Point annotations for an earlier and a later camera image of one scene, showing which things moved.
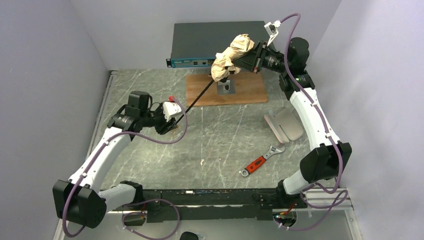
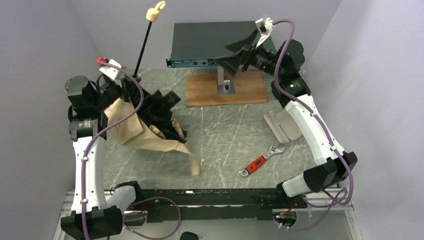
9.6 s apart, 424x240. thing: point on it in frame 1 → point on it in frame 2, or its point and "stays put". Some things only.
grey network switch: [196, 44] stays put
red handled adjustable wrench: [257, 162] stays put
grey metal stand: [228, 87] stays put
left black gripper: [163, 125] → [131, 96]
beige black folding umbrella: [223, 66] → [153, 125]
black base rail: [158, 205] stays put
